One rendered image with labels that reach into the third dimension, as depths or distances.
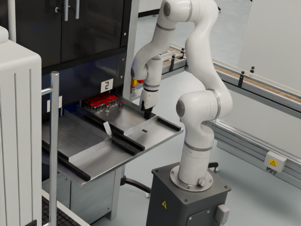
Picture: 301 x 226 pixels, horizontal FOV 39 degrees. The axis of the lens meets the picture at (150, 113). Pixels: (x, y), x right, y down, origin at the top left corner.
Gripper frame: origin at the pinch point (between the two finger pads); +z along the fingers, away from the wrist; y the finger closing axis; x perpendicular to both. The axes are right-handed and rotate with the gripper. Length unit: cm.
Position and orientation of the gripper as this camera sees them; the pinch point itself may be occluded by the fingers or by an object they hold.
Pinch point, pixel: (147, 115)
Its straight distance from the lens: 220.0
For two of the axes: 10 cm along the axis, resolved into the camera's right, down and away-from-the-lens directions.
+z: -1.2, 8.7, 4.7
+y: -6.4, 3.0, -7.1
